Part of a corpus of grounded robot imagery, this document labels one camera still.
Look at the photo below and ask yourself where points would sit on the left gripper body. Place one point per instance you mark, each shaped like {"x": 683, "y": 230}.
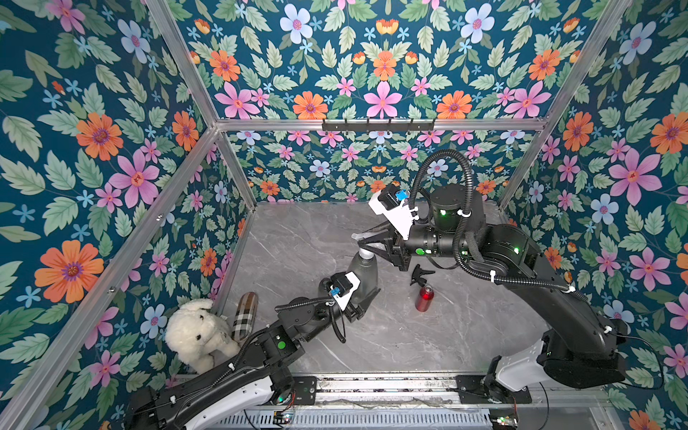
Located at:
{"x": 355, "y": 301}

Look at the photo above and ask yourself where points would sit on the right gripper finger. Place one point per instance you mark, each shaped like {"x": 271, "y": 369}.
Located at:
{"x": 389, "y": 253}
{"x": 382, "y": 233}

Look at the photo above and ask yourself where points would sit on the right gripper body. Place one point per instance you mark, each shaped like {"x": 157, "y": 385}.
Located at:
{"x": 401, "y": 253}

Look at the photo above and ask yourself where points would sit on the smoky spray bottle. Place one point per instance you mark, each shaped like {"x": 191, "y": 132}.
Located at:
{"x": 367, "y": 271}

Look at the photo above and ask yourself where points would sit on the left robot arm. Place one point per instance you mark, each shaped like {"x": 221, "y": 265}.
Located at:
{"x": 259, "y": 375}

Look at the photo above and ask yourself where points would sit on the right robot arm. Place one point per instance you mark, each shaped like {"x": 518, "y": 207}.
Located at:
{"x": 443, "y": 216}

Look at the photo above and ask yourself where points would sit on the red can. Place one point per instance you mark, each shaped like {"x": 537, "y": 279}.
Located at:
{"x": 424, "y": 299}

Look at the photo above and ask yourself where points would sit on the plaid cylinder pouch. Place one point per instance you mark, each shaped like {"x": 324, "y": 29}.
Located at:
{"x": 243, "y": 325}

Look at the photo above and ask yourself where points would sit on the white plush dog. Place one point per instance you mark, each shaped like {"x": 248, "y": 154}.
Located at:
{"x": 194, "y": 332}

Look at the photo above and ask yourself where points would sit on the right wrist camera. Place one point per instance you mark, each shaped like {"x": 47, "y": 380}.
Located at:
{"x": 394, "y": 204}

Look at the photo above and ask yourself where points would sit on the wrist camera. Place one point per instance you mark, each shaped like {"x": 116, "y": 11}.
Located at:
{"x": 343, "y": 287}
{"x": 394, "y": 204}

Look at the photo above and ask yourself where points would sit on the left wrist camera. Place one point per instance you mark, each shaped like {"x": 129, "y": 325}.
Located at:
{"x": 343, "y": 287}

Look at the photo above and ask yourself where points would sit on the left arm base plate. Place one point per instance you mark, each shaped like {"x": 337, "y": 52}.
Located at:
{"x": 302, "y": 390}

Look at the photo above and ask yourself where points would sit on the black hook rail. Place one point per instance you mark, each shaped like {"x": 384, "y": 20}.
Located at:
{"x": 400, "y": 126}

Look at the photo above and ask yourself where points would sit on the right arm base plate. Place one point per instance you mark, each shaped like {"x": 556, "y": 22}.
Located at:
{"x": 484, "y": 388}

